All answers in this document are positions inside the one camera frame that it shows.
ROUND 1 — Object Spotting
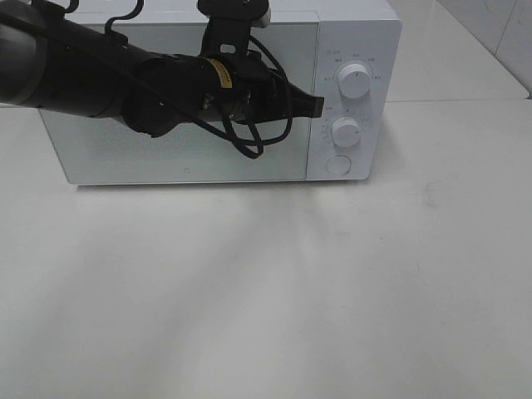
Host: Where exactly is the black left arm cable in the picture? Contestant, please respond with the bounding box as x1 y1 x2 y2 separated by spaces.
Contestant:
24 0 294 160

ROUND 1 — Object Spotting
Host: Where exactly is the white microwave oven body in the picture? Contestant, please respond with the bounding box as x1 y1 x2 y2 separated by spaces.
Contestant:
12 0 404 187

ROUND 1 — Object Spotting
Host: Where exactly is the upper white power knob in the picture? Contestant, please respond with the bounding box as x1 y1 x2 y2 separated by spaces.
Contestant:
337 60 372 99

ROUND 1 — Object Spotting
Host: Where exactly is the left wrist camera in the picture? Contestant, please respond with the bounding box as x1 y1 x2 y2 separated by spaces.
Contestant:
197 0 271 56

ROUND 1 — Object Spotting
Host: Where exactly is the white microwave door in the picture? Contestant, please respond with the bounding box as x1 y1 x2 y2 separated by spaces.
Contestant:
40 22 318 185

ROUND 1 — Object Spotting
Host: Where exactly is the round white door button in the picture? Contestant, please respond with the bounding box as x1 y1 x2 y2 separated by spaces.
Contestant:
326 155 352 176

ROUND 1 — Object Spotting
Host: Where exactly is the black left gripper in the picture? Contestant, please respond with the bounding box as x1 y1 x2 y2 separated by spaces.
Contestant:
197 57 324 124

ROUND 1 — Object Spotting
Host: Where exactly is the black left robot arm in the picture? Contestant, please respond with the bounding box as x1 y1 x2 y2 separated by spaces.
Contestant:
1 1 324 140

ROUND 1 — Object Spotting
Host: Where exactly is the white timer knob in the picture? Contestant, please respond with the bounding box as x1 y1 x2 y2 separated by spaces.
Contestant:
331 117 362 148

